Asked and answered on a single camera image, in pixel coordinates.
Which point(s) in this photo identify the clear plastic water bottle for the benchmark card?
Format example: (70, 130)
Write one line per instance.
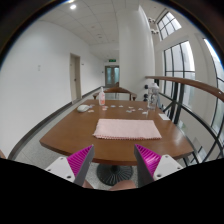
(153, 92)

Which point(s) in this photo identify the beige door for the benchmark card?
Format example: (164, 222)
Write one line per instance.
(75, 85)

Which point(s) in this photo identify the wooden chair backrest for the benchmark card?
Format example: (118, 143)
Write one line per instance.
(132, 96)

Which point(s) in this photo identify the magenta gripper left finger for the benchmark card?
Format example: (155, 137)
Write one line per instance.
(79, 163)

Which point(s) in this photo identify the green exit sign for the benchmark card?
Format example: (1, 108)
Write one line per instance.
(112, 60)

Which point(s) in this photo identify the wooden handrail with black railing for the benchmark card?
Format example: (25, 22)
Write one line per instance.
(197, 109)

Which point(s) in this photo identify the brown wooden table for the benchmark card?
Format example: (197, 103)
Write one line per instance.
(76, 131)

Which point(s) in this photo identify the black round table base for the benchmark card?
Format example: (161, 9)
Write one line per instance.
(112, 174)

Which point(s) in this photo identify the double glass door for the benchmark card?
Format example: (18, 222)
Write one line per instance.
(112, 76)

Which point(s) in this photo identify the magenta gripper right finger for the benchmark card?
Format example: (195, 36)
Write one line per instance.
(147, 162)

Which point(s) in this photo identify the pink towel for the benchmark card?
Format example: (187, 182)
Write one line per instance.
(123, 129)

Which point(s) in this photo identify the white paper card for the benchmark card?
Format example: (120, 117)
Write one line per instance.
(164, 117)

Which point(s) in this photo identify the white bowl-shaped object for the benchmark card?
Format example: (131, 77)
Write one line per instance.
(83, 108)

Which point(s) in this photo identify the pink-white spray bottle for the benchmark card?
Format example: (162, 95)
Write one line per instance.
(101, 97)

